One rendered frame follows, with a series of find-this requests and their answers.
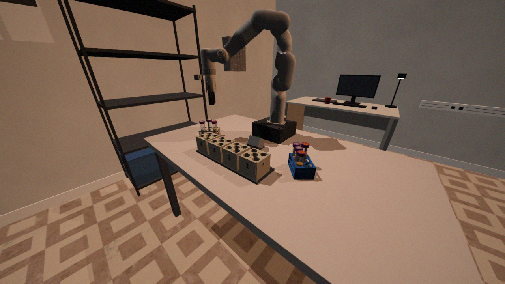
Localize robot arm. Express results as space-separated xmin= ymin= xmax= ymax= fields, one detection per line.
xmin=200 ymin=9 xmax=296 ymax=125

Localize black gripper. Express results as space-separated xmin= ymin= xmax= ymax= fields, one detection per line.
xmin=205 ymin=74 xmax=217 ymax=105

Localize blue tube rack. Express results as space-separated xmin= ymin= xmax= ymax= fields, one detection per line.
xmin=288 ymin=153 xmax=316 ymax=180

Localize beige bucket adapter with holes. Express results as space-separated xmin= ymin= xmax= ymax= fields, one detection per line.
xmin=222 ymin=142 xmax=251 ymax=171
xmin=208 ymin=136 xmax=235 ymax=163
xmin=239 ymin=148 xmax=271 ymax=181
xmin=196 ymin=132 xmax=220 ymax=155

